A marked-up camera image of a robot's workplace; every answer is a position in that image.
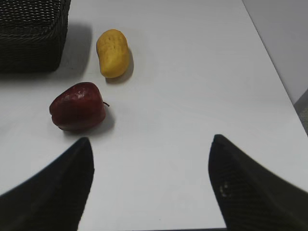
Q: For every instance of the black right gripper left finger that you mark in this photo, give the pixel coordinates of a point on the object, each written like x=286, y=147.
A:
x=54, y=199

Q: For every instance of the yellow orange mango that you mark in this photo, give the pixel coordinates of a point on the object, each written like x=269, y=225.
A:
x=113, y=53

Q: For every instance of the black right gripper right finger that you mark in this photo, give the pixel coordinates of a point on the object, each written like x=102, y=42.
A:
x=250, y=197

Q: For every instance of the dark red apple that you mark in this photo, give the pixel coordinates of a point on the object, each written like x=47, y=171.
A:
x=78, y=108

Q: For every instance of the black woven basket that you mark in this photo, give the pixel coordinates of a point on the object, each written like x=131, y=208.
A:
x=32, y=35

